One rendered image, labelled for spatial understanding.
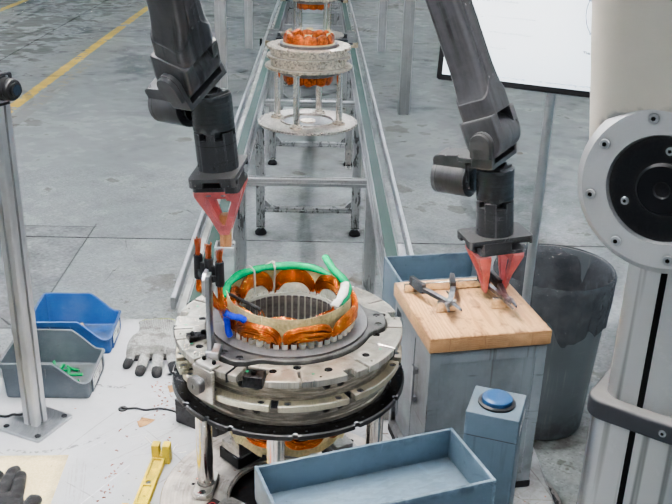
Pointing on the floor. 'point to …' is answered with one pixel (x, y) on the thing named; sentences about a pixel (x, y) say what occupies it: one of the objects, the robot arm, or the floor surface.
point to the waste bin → (566, 376)
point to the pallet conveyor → (376, 196)
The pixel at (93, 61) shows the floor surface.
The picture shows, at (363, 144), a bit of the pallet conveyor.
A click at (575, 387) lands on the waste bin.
